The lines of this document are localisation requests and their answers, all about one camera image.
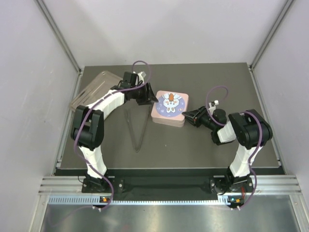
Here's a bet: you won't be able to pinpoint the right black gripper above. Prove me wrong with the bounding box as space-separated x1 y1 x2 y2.
183 105 217 131

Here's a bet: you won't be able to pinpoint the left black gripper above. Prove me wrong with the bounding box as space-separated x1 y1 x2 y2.
131 82 158 105

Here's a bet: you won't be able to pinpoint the silver tin lid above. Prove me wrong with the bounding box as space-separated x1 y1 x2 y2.
151 90 189 117

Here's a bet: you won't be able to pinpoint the metal tongs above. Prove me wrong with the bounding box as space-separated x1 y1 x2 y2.
124 106 150 153

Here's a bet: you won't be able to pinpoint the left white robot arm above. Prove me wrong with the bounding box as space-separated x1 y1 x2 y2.
70 71 158 193

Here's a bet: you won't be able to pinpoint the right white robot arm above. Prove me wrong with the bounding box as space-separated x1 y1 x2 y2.
183 100 273 195

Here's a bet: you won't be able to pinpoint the pink chocolate tin box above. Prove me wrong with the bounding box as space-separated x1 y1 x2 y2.
152 115 185 128

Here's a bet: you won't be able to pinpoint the silver metal tray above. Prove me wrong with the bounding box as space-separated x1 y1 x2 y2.
70 71 122 112

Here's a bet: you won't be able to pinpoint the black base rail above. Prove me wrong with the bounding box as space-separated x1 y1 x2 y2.
82 168 253 201

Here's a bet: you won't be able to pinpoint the white slotted cable duct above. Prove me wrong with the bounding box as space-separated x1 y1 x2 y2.
48 195 242 206

